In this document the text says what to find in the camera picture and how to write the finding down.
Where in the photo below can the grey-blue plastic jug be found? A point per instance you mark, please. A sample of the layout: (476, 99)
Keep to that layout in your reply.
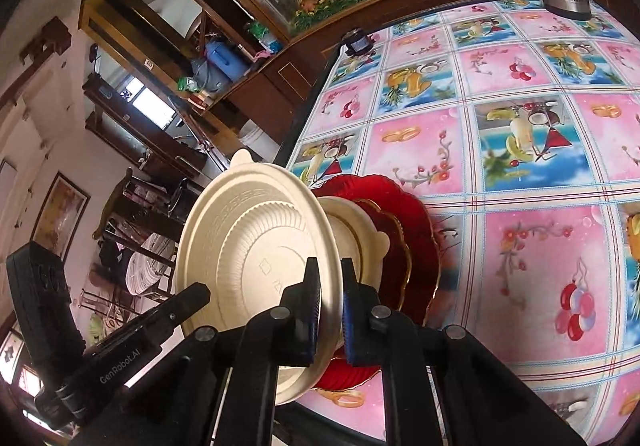
(205, 76)

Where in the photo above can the framed wall picture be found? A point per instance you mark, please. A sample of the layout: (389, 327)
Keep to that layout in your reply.
(62, 216)

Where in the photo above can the beige ribbed bowl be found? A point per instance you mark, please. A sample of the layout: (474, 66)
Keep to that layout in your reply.
(250, 246)
(360, 236)

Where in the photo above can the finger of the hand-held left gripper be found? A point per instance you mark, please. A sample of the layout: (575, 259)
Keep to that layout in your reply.
(172, 313)

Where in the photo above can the printed fruit tablecloth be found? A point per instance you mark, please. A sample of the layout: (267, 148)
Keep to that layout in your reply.
(500, 151)

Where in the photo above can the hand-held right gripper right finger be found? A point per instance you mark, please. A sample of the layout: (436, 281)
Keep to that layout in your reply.
(351, 323)

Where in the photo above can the striped seat cushion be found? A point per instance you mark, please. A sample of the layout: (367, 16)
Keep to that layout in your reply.
(147, 266)

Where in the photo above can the green snack packet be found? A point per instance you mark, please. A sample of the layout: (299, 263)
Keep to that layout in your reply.
(187, 84)

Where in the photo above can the blue plastic thermos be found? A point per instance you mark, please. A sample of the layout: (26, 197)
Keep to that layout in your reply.
(227, 58)

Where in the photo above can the white plastic bucket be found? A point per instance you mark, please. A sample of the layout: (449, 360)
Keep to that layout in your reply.
(257, 138)

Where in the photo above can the large red glass plate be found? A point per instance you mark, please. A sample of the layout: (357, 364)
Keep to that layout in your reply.
(425, 246)

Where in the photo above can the small red glass plate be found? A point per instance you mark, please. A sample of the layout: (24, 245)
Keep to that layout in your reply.
(390, 256)

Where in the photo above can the wooden chair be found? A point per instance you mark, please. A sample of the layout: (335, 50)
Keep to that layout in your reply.
(120, 206)

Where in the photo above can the wooden sideboard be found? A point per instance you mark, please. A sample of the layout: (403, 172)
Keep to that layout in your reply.
(280, 86)

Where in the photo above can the black pitcher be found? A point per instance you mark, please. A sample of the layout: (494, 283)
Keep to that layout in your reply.
(184, 201)

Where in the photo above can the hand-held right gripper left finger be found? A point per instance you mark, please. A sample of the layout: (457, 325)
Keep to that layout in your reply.
(310, 321)

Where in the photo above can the small black motor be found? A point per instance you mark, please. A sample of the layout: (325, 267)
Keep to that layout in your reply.
(359, 44)

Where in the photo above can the green and white packet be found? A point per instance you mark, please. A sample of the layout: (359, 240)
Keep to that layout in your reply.
(262, 36)

